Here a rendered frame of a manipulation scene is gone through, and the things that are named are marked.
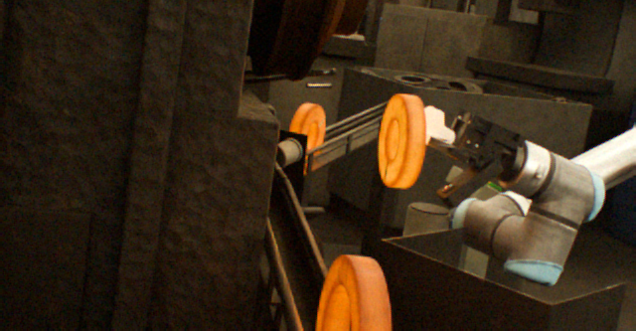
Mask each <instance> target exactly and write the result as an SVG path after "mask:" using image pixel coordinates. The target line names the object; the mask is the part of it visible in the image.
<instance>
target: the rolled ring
mask: <svg viewBox="0 0 636 331"><path fill-rule="evenodd" d="M351 320H352V331H392V321H391V309H390V300H389V294H388V289H387V284H386V280H385V277H384V274H383V271H382V269H381V267H380V266H379V264H378V263H377V262H376V261H375V260H374V259H371V258H369V257H364V256H363V255H351V254H342V255H339V256H338V258H336V259H335V261H334V262H333V264H332V265H331V267H330V269H329V272H328V274H327V277H326V280H325V283H324V287H323V291H322V295H321V300H319V305H318V313H317V320H316V329H315V331H350V326H351Z"/></svg>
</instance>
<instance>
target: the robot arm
mask: <svg viewBox="0 0 636 331"><path fill-rule="evenodd" d="M424 112H425V120H426V141H425V144H427V146H430V147H433V148H435V149H437V150H439V151H441V152H443V153H445V154H446V155H448V156H450V157H451V158H454V159H456V160H458V161H460V162H463V163H465V164H467V165H470V167H468V168H467V169H466V170H464V171H463V172H462V174H460V175H459V176H458V177H456V178H455V179H452V180H451V181H450V182H448V183H447V184H445V185H444V186H443V187H442V188H440V189H439V190H438V191H437V195H438V197H439V198H440V200H441V202H442V204H444V205H445V206H446V207H447V208H449V209H454V208H455V207H456V206H458V205H459V204H461V203H462V202H463V201H464V199H466V198H467V197H469V196H470V195H471V194H473V193H474V192H475V191H478V190H479V189H480V188H482V187H483V186H484V185H486V184H487V183H488V182H490V181H491V180H493V179H494V178H495V179H496V180H498V181H499V184H500V186H502V187H503V188H504V189H507V190H509V191H507V192H505V193H500V194H498V195H496V196H494V197H492V198H490V200H488V201H486V202H482V201H481V200H479V198H469V199H466V201H464V202H463V203H462V204H461V205H460V206H459V207H458V209H457V211H456V213H455V215H454V219H453V229H460V228H465V235H464V240H463V244H464V245H466V246H467V247H468V248H474V249H477V250H480V252H482V253H484V254H486V255H489V256H491V257H492V258H494V259H496V260H499V261H500V262H503V263H504V266H505V270H506V271H507V272H510V273H512V275H515V276H517V277H521V278H524V279H526V280H530V281H532V282H535V283H538V284H542V285H546V286H552V285H554V284H555V283H556V282H557V279H558V276H559V274H560V273H561V272H563V266H564V264H565V261H566V259H567V256H568V254H569V252H570V249H571V247H572V243H573V241H574V238H575V236H576V233H577V231H578V229H579V226H580V224H583V223H588V222H590V221H592V219H593V218H594V217H595V216H596V215H597V213H598V211H599V210H600V208H601V206H602V203H603V199H604V191H605V190H607V189H609V188H611V187H613V186H615V185H617V184H619V183H620V182H622V181H624V180H627V179H629V178H631V177H633V176H634V175H636V123H635V124H634V127H633V129H632V130H630V131H628V132H625V133H623V134H621V135H619V136H617V137H615V138H613V139H611V140H609V141H607V142H604V143H602V144H600V145H598V147H596V148H594V149H592V150H590V151H588V152H585V153H583V154H581V155H579V156H577V157H575V158H573V159H571V160H568V159H564V158H562V157H560V156H558V155H556V154H553V153H551V152H549V151H548V150H545V149H543V148H541V147H538V146H536V144H534V143H532V142H529V141H527V138H528V137H526V136H523V135H521V134H519V133H516V132H514V131H512V130H510V129H508V128H505V127H503V126H500V125H498V124H496V123H493V122H491V121H489V120H487V119H485V117H482V116H480V115H478V114H475V113H472V112H470V111H468V110H466V109H464V108H461V107H460V108H459V110H458V112H457V114H456V116H455V120H454V123H452V125H451V127H450V128H451V130H450V129H448V128H446V127H445V126H444V113H443V112H442V111H441V110H439V109H436V108H435V107H433V106H428V107H426V108H425V109H424ZM465 112H467V113H465ZM464 113H465V114H464ZM463 115H464V116H463ZM462 117H463V119H462ZM438 136H439V137H438ZM445 139H446V140H445Z"/></svg>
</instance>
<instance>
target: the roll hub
mask: <svg viewBox="0 0 636 331"><path fill-rule="evenodd" d="M368 3H369V0H345V2H344V6H343V10H342V13H341V16H340V19H339V22H338V24H337V27H336V29H335V31H334V33H333V35H338V36H345V37H350V36H352V35H353V33H354V32H355V31H356V30H357V28H358V27H359V25H360V23H361V21H362V19H363V17H364V15H365V12H366V9H367V6H368Z"/></svg>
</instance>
